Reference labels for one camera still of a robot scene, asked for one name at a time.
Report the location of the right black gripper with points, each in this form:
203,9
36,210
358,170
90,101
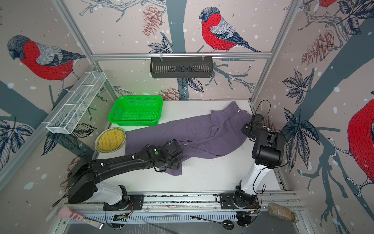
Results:
244,129

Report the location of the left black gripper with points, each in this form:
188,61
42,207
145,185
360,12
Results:
177,165

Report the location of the purple trousers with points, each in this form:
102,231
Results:
207,137

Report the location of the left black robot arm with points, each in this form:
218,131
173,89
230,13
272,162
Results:
86,179

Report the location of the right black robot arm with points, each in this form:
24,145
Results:
268,151

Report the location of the green plastic basket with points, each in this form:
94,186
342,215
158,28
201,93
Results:
136,111

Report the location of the round woven bamboo tray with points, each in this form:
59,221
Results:
110,140

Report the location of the brown filled plastic bottle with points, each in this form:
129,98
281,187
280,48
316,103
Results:
281,212

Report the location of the black long spoon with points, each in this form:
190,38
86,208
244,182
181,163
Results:
227,224

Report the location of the black hanging plastic basket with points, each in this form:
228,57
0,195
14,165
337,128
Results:
181,67

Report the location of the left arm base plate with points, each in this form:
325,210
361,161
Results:
130,203

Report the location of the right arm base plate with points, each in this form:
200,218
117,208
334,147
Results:
233,201

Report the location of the aluminium mounting rail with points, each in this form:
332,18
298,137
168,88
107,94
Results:
209,201

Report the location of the pink handled brush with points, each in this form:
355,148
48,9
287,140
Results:
66,212

